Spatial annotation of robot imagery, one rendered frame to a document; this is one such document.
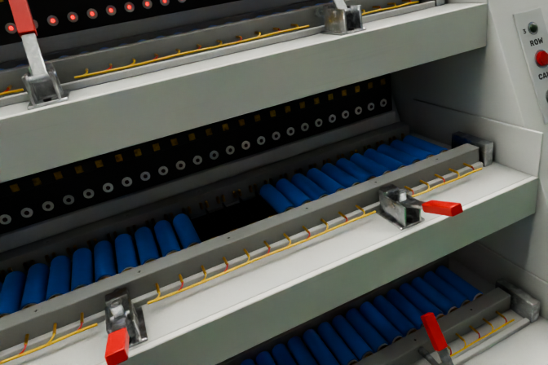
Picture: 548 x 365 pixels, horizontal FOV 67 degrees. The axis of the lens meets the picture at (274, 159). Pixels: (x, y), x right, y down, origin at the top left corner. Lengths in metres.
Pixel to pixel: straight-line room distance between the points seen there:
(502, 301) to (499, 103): 0.23
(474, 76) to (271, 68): 0.26
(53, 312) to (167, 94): 0.20
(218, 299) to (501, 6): 0.41
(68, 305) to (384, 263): 0.27
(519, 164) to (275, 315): 0.31
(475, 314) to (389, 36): 0.33
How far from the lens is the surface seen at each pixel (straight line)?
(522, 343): 0.57
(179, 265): 0.38
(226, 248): 0.38
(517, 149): 0.52
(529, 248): 0.57
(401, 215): 0.41
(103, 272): 0.41
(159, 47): 0.41
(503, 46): 0.51
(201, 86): 0.34
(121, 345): 0.29
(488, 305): 0.57
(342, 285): 0.39
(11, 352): 0.40
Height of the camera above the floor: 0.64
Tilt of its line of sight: 2 degrees down
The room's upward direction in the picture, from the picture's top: 18 degrees counter-clockwise
